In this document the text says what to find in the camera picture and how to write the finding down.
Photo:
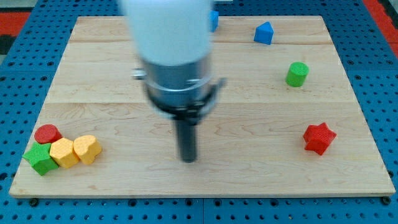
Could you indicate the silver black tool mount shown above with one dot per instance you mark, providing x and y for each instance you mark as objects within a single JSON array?
[{"x": 185, "y": 92}]

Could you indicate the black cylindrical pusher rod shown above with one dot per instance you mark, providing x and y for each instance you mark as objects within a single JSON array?
[{"x": 186, "y": 141}]

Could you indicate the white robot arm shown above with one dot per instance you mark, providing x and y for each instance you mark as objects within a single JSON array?
[{"x": 173, "y": 42}]

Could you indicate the blue block behind arm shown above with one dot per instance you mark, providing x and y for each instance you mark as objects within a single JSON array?
[{"x": 214, "y": 16}]

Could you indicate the yellow hexagon block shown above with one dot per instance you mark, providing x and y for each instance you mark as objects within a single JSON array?
[{"x": 62, "y": 152}]

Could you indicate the red star block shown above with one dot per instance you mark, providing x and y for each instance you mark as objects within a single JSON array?
[{"x": 318, "y": 138}]

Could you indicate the green star block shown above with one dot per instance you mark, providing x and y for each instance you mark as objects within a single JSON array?
[{"x": 38, "y": 156}]

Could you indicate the blue triangular prism block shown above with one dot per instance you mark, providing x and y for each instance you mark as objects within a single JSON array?
[{"x": 264, "y": 33}]

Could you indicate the wooden board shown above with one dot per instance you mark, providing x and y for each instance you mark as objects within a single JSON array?
[{"x": 250, "y": 146}]

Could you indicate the yellow heart block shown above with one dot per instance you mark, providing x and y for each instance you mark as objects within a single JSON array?
[{"x": 87, "y": 148}]

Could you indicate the green cylinder block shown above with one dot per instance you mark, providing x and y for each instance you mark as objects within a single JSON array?
[{"x": 297, "y": 74}]

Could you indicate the red cylinder block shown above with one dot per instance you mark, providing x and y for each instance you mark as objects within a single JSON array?
[{"x": 47, "y": 133}]

